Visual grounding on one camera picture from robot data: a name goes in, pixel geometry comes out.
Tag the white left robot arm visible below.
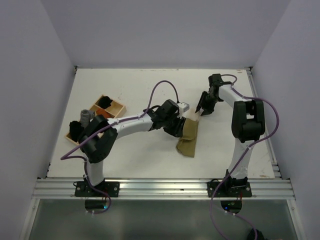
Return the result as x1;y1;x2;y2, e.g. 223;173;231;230
78;99;190;197

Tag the grey striped rolled cloth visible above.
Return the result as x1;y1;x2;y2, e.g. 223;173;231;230
79;109;95;128

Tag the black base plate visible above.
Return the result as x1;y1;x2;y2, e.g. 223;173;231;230
73;180;120;198
206;177;253;198

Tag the aluminium front rail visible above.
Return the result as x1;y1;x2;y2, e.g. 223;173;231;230
32;177;295;200

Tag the black rolled cloth compartment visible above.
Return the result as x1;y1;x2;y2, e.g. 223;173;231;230
97;96;113;109
69;120;84;142

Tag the orange rolled cloth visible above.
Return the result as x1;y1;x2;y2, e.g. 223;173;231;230
95;108;113;119

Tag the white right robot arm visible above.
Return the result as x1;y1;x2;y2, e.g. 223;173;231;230
196;73;266;198

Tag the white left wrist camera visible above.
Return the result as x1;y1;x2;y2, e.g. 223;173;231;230
177;102;190;114

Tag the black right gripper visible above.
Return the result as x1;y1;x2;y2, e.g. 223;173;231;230
196;90;221;116

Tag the black object bottom corner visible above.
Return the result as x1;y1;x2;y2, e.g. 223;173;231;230
246;228;267;240

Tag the black rolled cloth near compartment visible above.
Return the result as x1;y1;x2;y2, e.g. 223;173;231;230
69;120;84;142

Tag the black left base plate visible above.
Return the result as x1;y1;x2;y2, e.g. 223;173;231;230
73;180;120;198

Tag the black rolled cloth far compartment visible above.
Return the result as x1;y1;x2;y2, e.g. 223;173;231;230
97;96;113;109

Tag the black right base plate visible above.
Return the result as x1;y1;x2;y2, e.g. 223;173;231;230
206;177;253;198

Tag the olive and cream underwear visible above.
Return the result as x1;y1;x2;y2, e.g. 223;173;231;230
176;112;200;158

